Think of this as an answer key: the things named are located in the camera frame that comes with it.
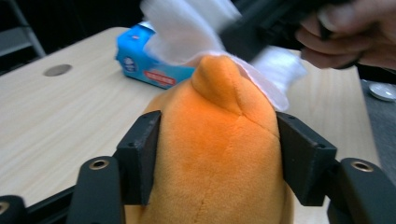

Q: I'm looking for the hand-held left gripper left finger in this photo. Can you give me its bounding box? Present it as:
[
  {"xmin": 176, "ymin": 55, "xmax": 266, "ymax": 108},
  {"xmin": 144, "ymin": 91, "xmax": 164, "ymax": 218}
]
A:
[{"xmin": 113, "ymin": 110, "xmax": 163, "ymax": 206}]

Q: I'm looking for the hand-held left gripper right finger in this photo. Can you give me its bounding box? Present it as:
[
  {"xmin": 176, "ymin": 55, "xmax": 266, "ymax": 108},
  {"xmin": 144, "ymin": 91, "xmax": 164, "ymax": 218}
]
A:
[{"xmin": 275, "ymin": 111, "xmax": 339, "ymax": 207}]

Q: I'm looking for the white wet wipe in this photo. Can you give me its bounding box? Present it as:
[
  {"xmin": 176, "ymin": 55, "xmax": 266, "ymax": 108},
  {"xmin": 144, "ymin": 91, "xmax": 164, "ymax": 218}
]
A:
[{"xmin": 138, "ymin": 0, "xmax": 307, "ymax": 112}]

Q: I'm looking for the orange plush toy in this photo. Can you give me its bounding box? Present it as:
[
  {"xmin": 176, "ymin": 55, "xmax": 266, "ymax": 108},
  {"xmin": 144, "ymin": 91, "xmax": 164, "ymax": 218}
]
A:
[{"xmin": 124, "ymin": 54, "xmax": 295, "ymax": 224}]

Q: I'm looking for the blue wet wipe pack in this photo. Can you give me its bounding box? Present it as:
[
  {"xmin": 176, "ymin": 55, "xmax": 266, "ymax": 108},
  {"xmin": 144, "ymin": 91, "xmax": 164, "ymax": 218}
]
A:
[{"xmin": 115, "ymin": 21, "xmax": 197, "ymax": 91}]

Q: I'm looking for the round silver floor disc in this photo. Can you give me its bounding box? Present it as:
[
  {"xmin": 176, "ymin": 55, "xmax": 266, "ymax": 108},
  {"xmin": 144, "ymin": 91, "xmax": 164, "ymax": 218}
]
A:
[{"xmin": 368, "ymin": 82, "xmax": 396, "ymax": 102}]

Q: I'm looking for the white metal stand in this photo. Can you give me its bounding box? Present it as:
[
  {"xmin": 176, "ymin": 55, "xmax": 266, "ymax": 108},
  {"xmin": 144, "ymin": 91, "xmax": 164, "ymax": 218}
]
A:
[{"xmin": 0, "ymin": 0, "xmax": 48, "ymax": 63}]

